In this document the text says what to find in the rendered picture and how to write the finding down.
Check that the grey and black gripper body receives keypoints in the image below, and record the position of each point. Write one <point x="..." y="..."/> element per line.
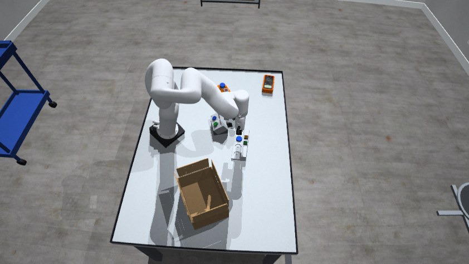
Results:
<point x="240" y="122"/>

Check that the brown cardboard box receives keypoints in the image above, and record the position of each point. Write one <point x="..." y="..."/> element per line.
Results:
<point x="203" y="193"/>

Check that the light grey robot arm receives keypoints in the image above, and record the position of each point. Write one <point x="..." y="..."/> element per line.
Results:
<point x="160" y="85"/>

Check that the orange multimeter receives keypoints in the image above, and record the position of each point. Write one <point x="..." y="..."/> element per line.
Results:
<point x="268" y="82"/>

